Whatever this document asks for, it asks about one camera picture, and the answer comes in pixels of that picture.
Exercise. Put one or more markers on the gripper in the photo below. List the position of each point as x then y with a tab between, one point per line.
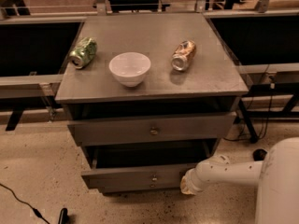
195	181

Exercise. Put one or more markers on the grey drawer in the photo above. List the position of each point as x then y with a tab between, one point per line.
142	166
129	130

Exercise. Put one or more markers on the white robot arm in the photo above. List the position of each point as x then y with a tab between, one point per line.
276	177

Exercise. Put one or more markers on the grey top drawer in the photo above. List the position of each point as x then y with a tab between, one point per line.
129	130

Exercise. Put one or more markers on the grey wooden drawer cabinet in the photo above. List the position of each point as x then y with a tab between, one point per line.
211	84

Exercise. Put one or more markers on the black shoe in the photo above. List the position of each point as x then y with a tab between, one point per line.
259	154

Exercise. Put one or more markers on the white ceramic bowl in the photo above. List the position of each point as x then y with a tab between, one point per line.
130	68

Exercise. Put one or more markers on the crushed orange soda can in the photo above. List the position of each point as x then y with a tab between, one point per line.
183	55

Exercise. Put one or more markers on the crushed green soda can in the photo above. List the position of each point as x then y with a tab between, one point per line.
83	53

